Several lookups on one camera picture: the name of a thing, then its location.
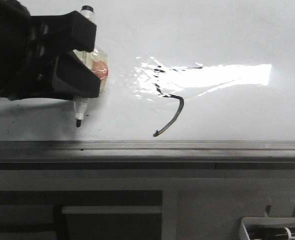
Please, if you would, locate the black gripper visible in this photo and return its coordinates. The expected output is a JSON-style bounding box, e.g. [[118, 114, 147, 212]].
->
[[0, 0, 101, 101]]

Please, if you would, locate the white whiteboard marker with tape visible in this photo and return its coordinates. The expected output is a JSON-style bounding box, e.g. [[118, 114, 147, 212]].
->
[[71, 5, 110, 128]]

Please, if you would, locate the white marker tray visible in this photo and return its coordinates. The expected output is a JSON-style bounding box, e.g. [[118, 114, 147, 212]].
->
[[239, 217, 295, 240]]

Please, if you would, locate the black marker in tray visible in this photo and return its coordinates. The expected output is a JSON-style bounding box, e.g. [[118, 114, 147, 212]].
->
[[247, 227, 295, 240]]

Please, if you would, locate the white whiteboard with metal frame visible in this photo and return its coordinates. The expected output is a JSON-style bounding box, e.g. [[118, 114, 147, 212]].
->
[[0, 0, 295, 163]]

